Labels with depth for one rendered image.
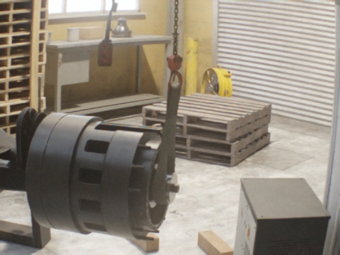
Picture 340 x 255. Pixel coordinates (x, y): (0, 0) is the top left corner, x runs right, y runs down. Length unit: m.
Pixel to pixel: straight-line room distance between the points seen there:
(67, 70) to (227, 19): 2.74
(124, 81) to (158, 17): 1.17
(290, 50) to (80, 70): 2.89
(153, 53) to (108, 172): 6.81
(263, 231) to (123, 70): 6.61
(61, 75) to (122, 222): 4.75
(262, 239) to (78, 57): 5.29
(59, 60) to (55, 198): 4.63
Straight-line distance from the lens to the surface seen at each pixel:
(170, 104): 2.51
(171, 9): 9.42
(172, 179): 2.62
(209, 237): 4.05
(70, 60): 7.30
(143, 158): 2.52
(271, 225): 2.39
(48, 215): 2.66
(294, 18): 8.16
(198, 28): 9.23
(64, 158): 2.54
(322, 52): 7.95
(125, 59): 8.81
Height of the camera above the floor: 1.69
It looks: 13 degrees down
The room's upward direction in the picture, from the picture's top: 2 degrees clockwise
